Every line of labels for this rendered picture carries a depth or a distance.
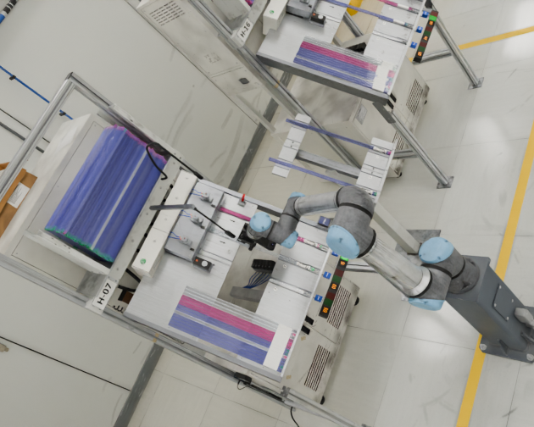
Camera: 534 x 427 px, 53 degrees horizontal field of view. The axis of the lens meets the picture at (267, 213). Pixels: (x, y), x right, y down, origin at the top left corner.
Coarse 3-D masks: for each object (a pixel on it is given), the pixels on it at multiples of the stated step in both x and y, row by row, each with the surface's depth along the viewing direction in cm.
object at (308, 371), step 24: (240, 264) 289; (264, 288) 265; (312, 312) 272; (336, 312) 284; (312, 336) 272; (336, 336) 284; (216, 360) 260; (312, 360) 272; (264, 384) 254; (288, 384) 260; (312, 384) 272
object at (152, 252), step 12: (180, 180) 238; (192, 180) 238; (180, 192) 236; (168, 204) 234; (168, 216) 232; (156, 228) 230; (168, 228) 230; (156, 240) 228; (144, 252) 226; (156, 252) 226; (132, 264) 224; (144, 264) 224; (156, 264) 228
